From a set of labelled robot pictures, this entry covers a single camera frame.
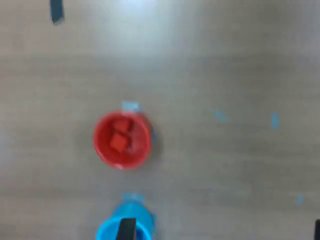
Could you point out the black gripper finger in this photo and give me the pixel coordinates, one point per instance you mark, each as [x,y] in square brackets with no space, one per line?
[317,231]
[127,230]

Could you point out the red cube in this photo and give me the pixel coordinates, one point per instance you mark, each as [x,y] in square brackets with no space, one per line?
[118,143]
[122,125]

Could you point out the blue plastic bin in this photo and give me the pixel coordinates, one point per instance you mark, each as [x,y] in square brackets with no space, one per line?
[107,227]

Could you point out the red plastic bin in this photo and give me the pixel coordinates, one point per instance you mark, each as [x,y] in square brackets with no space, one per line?
[105,150]

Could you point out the pale blue tape patch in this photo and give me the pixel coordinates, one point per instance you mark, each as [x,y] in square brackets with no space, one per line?
[130,106]
[132,197]

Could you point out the small pale blue tape mark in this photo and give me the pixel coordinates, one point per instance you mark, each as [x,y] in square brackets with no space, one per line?
[299,200]
[220,116]
[275,120]

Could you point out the black tape strip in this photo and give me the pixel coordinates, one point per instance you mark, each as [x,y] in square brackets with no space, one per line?
[57,11]

